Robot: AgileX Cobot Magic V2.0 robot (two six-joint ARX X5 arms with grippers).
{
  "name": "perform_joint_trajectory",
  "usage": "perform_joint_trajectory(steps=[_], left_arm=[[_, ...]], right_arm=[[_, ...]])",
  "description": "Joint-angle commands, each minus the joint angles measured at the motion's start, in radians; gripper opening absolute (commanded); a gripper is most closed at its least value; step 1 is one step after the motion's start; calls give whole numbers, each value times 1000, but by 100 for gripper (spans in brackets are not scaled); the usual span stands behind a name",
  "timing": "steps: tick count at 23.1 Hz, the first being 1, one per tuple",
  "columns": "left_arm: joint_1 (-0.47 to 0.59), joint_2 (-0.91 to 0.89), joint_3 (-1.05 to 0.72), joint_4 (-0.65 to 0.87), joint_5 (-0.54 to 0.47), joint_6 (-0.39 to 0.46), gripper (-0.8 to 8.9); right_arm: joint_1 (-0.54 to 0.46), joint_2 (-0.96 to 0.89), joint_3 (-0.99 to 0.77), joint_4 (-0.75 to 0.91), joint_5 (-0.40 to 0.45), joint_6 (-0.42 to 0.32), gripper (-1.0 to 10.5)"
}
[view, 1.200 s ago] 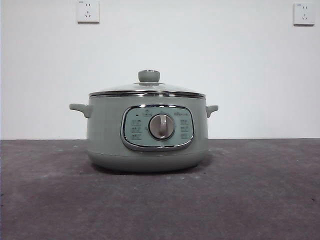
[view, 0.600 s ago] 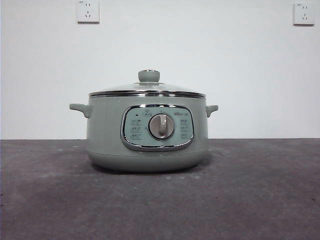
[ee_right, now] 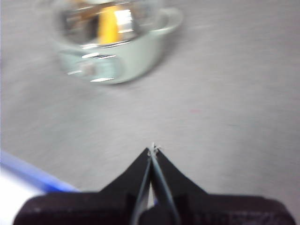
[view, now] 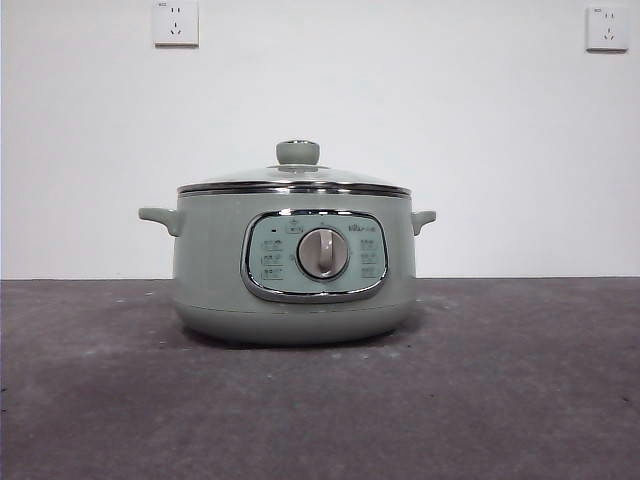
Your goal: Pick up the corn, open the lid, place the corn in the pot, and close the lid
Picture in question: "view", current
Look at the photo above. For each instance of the glass lid with green knob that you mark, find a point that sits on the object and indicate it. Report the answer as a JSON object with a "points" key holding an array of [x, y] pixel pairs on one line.
{"points": [[298, 152]]}

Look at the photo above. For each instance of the sage green electric pot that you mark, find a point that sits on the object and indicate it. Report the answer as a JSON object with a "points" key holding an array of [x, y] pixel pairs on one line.
{"points": [[215, 280]]}

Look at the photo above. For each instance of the white wall socket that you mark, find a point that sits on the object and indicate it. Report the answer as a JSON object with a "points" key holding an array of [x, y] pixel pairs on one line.
{"points": [[176, 22], [606, 27]]}

